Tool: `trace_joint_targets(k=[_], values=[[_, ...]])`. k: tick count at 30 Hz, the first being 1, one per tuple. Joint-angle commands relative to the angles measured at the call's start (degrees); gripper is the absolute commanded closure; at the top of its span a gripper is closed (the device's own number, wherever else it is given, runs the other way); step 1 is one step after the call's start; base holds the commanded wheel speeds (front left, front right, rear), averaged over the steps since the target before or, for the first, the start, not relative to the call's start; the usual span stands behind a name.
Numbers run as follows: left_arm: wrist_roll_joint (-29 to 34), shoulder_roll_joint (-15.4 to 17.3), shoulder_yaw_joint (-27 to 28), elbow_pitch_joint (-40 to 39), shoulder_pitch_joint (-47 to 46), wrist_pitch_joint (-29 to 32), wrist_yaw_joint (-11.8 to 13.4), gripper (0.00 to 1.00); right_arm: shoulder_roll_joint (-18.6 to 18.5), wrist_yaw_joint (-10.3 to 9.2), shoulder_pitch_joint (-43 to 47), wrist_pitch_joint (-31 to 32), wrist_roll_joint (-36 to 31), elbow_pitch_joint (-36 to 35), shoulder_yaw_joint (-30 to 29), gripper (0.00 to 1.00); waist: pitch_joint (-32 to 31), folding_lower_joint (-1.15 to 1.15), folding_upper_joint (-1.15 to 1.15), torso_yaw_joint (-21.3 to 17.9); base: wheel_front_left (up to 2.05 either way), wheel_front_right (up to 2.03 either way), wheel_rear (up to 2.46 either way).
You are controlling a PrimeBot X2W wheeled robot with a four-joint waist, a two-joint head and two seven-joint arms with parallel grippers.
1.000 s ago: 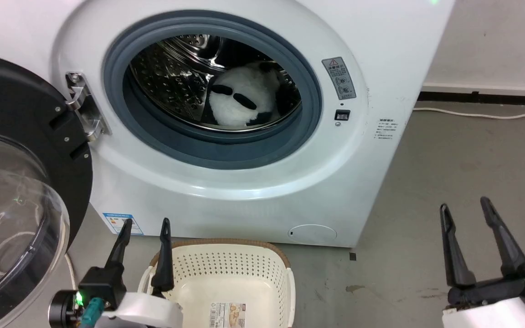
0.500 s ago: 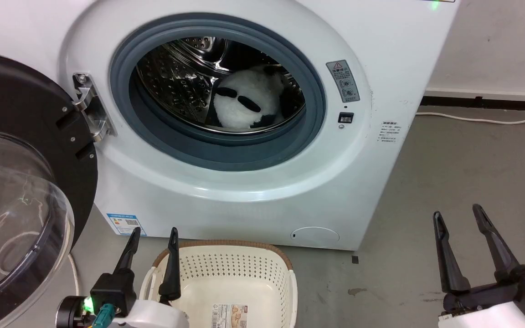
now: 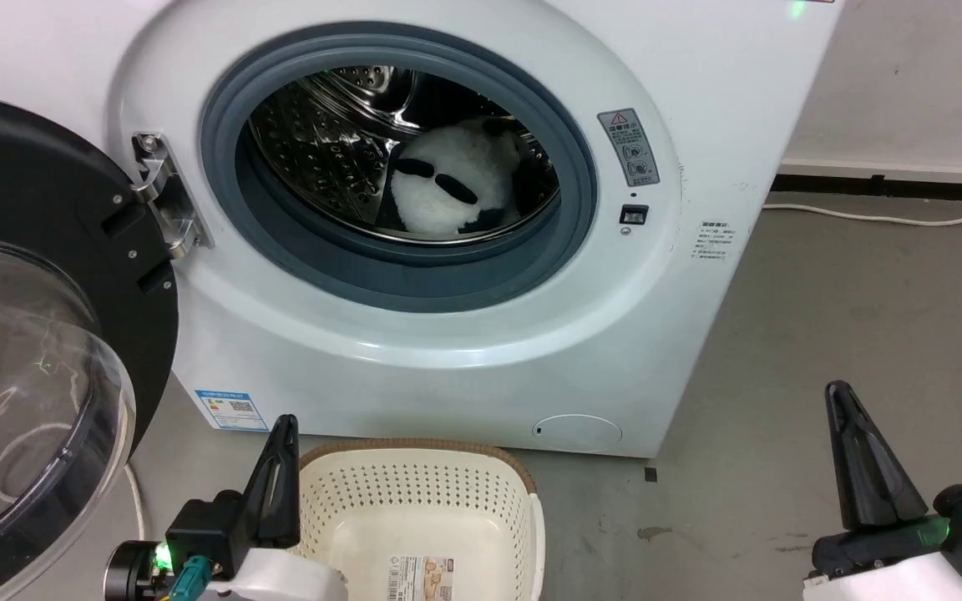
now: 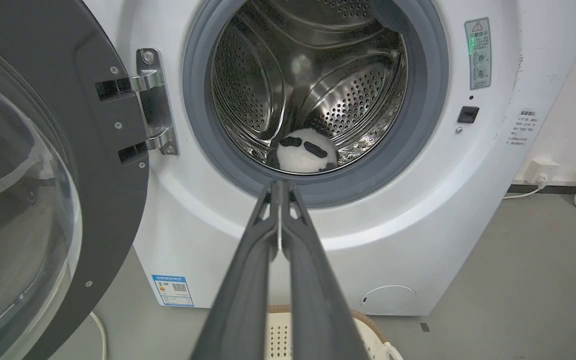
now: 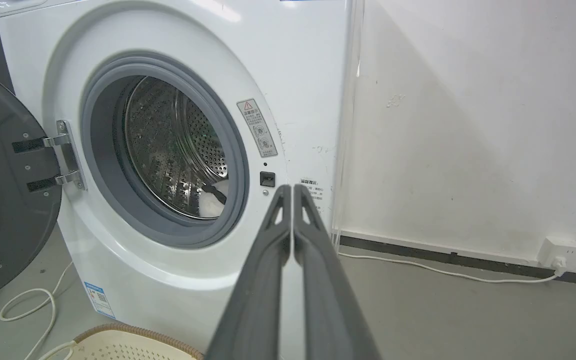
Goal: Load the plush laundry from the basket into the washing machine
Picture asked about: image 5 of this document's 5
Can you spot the white plush toy in drum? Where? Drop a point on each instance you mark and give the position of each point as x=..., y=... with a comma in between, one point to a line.
x=213, y=202

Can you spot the white front-load washing machine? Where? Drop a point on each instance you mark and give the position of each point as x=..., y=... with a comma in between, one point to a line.
x=288, y=75

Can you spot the white wall socket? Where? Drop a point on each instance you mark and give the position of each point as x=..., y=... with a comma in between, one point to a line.
x=559, y=251

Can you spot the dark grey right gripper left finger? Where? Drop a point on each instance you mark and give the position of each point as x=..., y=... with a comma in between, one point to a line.
x=255, y=295

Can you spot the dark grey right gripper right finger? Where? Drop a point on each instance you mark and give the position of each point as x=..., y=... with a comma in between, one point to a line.
x=328, y=295

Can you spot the dark grey washing machine door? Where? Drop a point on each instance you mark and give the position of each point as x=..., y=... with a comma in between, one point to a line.
x=3, y=190

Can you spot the cream laundry basket brown rim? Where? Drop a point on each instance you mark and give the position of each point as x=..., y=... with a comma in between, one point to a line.
x=128, y=345

